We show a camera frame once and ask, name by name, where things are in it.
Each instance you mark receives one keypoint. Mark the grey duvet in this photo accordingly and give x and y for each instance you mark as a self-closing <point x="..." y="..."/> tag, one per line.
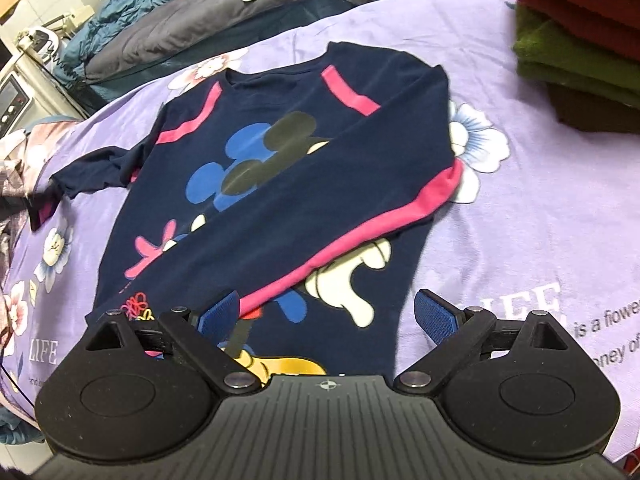
<point x="200" y="20"/>

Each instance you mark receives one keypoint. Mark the grey striped cloth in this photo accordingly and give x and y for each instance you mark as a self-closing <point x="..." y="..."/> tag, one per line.
<point x="12" y="230"/>

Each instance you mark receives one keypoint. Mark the dark brown folded garment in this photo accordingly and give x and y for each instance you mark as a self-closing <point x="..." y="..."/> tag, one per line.
<point x="590" y="110"/>

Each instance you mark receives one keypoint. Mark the green folded towel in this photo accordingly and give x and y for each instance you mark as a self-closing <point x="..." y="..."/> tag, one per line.
<point x="565" y="60"/>

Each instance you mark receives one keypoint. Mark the teal blue blanket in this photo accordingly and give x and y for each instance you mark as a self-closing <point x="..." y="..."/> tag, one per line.
<point x="130" y="5"/>

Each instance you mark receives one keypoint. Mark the white appliance with screen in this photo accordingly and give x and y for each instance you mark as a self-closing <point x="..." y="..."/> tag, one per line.
<point x="12" y="105"/>

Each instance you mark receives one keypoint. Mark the purple floral bedsheet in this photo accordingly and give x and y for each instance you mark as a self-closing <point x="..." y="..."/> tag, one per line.
<point x="525" y="210"/>

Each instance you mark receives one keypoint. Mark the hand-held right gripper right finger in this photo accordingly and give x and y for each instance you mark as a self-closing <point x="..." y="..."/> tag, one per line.
<point x="437" y="316"/>

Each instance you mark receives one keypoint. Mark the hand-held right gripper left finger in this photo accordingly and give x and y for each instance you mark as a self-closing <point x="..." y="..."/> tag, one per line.
<point x="220" y="317"/>

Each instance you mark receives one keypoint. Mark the navy cartoon print shirt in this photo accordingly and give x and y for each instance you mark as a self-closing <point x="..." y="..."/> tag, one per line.
<point x="300" y="160"/>

